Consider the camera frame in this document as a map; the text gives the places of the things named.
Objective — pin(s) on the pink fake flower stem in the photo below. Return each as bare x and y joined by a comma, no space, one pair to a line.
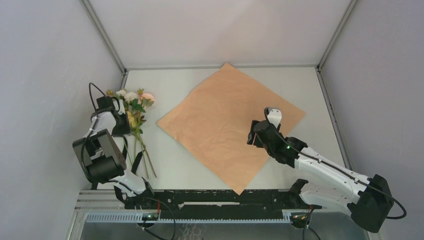
146,99

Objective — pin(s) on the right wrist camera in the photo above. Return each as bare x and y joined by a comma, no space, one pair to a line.
273,116

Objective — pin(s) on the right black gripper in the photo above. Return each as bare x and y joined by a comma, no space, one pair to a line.
251,133

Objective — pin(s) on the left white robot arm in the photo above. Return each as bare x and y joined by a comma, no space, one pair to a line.
102,161

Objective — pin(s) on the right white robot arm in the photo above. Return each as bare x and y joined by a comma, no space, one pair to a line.
367,200

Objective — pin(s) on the yellow fake flower stem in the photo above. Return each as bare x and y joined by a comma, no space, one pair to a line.
136,120

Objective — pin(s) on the orange wrapping paper sheet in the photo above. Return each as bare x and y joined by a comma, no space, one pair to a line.
214,120

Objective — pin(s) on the white fake flower stem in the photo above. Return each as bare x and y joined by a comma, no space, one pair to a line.
127,96

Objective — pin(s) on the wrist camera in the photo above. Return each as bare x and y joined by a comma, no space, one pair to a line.
273,116
104,103

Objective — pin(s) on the peach fake flower stem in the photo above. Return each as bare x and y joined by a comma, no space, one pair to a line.
110,93

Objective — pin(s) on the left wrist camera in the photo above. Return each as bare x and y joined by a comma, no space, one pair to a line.
104,103

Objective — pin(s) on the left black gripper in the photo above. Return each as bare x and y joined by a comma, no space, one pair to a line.
125,130

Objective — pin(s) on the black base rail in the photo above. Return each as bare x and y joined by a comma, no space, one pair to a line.
221,205

